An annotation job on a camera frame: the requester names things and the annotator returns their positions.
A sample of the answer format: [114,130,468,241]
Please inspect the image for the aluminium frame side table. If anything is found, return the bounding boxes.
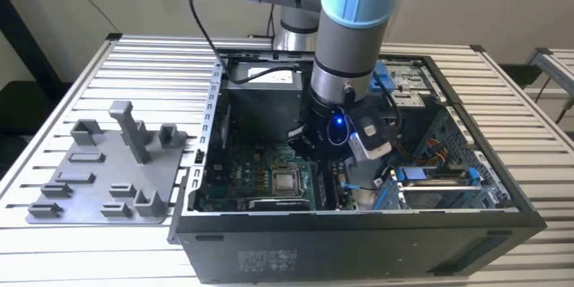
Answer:
[523,46,574,99]

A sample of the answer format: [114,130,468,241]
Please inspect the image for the grey metal drive cage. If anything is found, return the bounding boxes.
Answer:
[372,58,450,149]

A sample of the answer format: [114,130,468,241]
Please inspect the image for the grey plastic parts rack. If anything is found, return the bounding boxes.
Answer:
[25,100,202,229]

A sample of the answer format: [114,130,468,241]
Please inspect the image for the green Dell motherboard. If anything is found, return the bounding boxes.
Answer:
[197,140,360,212]

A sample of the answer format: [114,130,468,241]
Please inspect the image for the blue plug black wire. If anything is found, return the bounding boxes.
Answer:
[341,181,388,192]

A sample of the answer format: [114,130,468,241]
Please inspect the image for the black open PC case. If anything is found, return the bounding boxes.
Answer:
[166,46,549,284]

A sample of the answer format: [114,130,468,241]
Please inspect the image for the metal disk bay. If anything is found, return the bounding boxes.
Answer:
[374,165,495,210]

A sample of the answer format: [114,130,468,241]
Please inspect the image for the dark grey wrist camera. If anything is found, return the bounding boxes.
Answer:
[352,98,396,140]

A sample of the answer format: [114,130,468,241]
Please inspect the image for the orange power wires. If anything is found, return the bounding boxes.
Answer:
[394,132,450,167]

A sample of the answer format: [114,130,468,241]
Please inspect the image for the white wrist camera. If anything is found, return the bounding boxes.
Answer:
[349,130,397,162]

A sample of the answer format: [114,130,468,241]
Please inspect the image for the silver CPU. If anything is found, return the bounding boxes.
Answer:
[274,173,301,197]

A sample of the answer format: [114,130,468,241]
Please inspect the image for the hard disk in blue carrier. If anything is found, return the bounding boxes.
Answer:
[394,167,484,189]

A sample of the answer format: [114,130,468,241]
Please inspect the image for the grey power supply unit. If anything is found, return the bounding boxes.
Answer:
[222,61,316,142]

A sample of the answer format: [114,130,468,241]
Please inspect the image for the black GeForce graphics card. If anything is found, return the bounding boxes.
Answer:
[245,198,313,212]

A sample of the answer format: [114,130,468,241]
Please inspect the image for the blue plastic drive latch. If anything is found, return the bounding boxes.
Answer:
[370,60,396,93]

